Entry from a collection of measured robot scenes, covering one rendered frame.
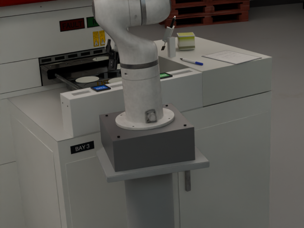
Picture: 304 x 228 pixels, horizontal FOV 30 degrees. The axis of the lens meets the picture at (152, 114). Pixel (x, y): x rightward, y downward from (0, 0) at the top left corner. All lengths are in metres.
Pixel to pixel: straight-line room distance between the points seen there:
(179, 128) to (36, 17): 1.05
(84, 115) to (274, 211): 1.50
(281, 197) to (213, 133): 1.11
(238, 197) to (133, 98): 0.93
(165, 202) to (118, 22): 0.61
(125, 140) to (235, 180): 0.89
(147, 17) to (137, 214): 0.64
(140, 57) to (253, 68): 0.77
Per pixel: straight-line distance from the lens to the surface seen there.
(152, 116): 1.74
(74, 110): 1.99
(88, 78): 2.44
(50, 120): 2.22
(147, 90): 1.73
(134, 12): 1.67
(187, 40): 2.56
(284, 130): 4.30
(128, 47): 1.69
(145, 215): 1.87
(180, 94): 2.18
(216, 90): 2.27
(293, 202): 3.29
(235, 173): 2.46
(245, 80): 2.35
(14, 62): 2.54
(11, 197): 2.73
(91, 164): 2.08
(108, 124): 1.81
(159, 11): 1.69
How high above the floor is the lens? 1.54
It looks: 19 degrees down
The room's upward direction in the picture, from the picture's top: 3 degrees counter-clockwise
